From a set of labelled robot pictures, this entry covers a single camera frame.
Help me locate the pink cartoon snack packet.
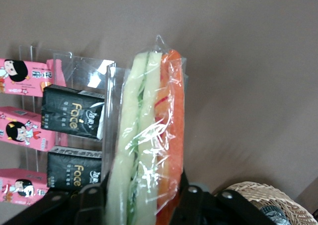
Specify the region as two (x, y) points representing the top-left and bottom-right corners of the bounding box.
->
(0, 168), (50, 206)
(0, 58), (67, 98)
(0, 106), (57, 153)

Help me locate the plastic-wrapped triangle sandwich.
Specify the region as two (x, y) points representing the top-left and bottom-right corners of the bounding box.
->
(105, 34), (187, 225)

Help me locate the silver foil food container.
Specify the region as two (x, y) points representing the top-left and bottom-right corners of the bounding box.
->
(259, 204), (291, 225)

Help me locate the clear acrylic stepped display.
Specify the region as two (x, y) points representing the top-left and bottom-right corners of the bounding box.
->
(18, 44), (190, 187)

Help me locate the black tissue pack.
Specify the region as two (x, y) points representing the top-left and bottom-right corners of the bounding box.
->
(46, 146), (104, 194)
(40, 84), (105, 141)

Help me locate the light oval wicker basket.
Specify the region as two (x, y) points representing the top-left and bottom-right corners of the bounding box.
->
(215, 181), (312, 225)

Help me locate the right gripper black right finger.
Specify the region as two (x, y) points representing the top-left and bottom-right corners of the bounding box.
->
(170, 171), (217, 225)

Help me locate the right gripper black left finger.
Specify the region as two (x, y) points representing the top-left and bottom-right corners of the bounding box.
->
(74, 173), (112, 225)

